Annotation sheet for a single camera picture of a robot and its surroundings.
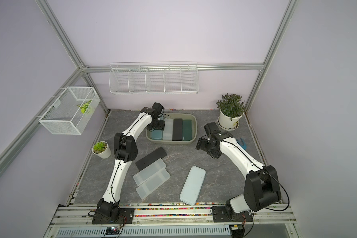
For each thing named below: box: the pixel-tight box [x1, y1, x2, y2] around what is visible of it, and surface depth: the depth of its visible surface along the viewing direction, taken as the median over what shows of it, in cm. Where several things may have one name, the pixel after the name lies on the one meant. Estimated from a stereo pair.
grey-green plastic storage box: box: [145, 113, 198, 145], surface depth 107 cm
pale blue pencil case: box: [179, 165, 207, 206], surface depth 83 cm
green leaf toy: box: [76, 100, 92, 114], surface depth 83 cm
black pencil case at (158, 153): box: [135, 146, 168, 172], surface depth 94 cm
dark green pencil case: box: [181, 119, 193, 141], surface depth 108 cm
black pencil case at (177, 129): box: [172, 118, 183, 141], surface depth 108 cm
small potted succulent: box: [91, 140, 112, 159], surface depth 91 cm
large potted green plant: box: [216, 93, 246, 131], surface depth 100 cm
